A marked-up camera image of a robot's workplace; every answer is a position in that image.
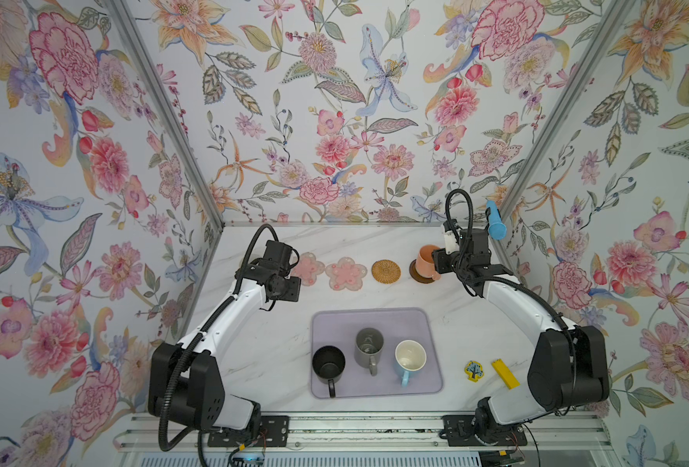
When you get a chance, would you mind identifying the light blue mug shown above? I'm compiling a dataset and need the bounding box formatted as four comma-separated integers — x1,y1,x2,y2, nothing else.
394,340,427,387

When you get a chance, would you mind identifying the woven rattan coaster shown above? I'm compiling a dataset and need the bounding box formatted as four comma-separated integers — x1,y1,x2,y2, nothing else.
371,260,401,284

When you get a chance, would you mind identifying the black mug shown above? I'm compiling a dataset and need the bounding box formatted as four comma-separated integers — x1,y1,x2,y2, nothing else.
311,346,346,398

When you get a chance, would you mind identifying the pink flower coaster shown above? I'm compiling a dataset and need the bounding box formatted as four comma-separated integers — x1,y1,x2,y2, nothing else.
325,257,368,292
291,252,326,286

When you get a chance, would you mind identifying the grey mug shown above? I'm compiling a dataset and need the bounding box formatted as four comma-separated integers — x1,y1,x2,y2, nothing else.
354,328,385,377

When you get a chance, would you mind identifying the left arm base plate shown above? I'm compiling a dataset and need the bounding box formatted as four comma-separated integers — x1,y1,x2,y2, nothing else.
206,414,290,449

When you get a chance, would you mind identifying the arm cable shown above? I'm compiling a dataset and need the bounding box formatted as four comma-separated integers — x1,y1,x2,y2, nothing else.
156,223,302,467
444,188,579,418

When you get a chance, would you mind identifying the brown wooden coaster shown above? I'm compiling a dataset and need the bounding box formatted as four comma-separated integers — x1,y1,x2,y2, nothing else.
409,260,434,284

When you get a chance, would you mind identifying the orange mug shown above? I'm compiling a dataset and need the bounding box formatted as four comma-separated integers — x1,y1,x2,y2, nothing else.
416,244,441,281

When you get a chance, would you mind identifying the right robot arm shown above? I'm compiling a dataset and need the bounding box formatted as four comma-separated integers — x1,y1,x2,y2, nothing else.
432,225,610,446

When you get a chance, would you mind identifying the aluminium front rail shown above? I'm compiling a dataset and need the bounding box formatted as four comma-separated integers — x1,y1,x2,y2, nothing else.
113,411,614,453

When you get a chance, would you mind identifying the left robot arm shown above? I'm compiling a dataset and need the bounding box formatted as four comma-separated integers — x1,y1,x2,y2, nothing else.
148,239,302,451

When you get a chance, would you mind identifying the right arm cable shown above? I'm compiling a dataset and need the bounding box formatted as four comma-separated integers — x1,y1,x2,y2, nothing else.
444,188,579,418

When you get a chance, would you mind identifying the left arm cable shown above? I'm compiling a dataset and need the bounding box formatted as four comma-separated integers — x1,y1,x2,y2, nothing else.
156,223,302,467

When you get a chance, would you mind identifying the lavender tray mat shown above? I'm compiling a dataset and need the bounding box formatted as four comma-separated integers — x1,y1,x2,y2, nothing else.
309,307,444,399

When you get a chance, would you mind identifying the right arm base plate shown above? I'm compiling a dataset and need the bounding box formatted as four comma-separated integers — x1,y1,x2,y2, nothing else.
439,414,527,449

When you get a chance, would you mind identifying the yellow tag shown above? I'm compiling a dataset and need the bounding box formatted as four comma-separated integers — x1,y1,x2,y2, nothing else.
492,359,521,390

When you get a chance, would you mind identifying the yellow blue sticker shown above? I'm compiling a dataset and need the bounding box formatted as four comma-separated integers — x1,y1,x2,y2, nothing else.
464,360,485,383

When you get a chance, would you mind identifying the blue microphone on stand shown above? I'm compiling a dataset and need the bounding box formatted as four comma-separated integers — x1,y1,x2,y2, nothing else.
486,200,507,241

